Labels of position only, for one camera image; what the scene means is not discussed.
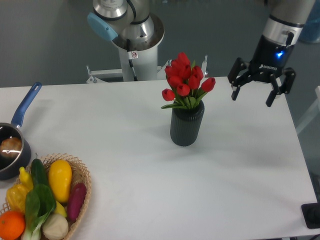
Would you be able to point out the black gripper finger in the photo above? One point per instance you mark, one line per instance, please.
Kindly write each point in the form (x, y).
(239, 75)
(285, 88)

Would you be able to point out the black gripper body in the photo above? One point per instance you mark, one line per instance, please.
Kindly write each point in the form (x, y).
(270, 58)

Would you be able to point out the red tulip bouquet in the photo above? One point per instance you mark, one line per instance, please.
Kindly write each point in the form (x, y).
(187, 86)

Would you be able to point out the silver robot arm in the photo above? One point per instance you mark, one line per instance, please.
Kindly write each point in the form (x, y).
(112, 19)

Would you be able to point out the dark ribbed vase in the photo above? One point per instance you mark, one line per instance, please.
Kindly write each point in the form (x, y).
(185, 124)

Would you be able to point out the blue water jug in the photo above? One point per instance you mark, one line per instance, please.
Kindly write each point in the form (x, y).
(311, 30)

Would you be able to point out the black device at edge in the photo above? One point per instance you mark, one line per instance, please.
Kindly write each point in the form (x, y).
(311, 214)

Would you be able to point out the woven wicker basket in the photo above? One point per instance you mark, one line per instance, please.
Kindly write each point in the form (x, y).
(80, 174)

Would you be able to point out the purple eggplant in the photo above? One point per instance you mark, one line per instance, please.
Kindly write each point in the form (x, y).
(76, 201)

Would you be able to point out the yellow squash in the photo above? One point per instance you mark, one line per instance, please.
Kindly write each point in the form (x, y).
(60, 178)

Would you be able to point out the green cucumber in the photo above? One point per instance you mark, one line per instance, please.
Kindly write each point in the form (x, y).
(38, 173)

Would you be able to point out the yellow lemon piece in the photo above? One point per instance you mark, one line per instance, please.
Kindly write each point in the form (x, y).
(60, 210)

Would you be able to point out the green bok choy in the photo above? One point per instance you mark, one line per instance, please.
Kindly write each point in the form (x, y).
(39, 204)

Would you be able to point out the small yellow pepper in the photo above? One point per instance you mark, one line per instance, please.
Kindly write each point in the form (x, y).
(26, 178)

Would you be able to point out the brown bread in pan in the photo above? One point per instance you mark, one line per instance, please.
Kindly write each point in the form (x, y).
(11, 147)

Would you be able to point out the beige garlic bulb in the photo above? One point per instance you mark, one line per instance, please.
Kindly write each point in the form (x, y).
(55, 227)

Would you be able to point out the yellow bell pepper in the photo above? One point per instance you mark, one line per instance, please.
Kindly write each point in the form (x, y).
(16, 197)

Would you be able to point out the orange fruit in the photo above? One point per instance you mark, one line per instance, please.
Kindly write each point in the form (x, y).
(12, 225)

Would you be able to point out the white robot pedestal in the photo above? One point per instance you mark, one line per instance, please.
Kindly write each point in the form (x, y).
(139, 65)

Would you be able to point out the white metal frame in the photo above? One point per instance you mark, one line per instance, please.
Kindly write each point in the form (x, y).
(116, 75)

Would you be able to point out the blue handled saucepan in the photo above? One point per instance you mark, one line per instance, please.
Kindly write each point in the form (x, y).
(9, 168)

